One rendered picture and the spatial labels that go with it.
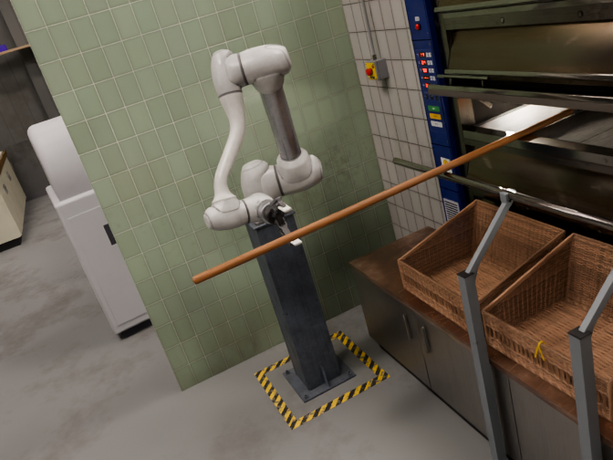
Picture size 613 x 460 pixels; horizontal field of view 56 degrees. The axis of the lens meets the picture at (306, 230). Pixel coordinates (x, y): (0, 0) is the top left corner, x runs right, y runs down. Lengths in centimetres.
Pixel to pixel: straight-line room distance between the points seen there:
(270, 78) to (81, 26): 106
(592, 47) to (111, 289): 334
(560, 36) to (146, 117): 195
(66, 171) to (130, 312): 109
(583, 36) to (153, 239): 224
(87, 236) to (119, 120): 128
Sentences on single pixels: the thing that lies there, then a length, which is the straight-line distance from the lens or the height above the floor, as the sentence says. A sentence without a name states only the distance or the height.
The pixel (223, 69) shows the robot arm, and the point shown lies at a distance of 243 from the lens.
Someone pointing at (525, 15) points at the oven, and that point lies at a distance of 233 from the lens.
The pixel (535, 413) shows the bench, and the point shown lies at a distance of 223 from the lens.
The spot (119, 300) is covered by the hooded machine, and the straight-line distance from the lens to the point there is 437.
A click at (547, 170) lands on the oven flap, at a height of 106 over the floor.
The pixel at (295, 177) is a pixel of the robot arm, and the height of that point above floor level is 117.
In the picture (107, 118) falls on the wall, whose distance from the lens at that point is 311.
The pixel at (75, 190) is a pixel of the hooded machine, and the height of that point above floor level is 113.
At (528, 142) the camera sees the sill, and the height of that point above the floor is 117.
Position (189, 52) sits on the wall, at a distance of 316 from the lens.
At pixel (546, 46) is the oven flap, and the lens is 230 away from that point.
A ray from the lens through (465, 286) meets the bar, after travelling 205.
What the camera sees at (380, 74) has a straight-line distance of 317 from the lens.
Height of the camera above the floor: 198
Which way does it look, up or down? 22 degrees down
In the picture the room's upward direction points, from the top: 16 degrees counter-clockwise
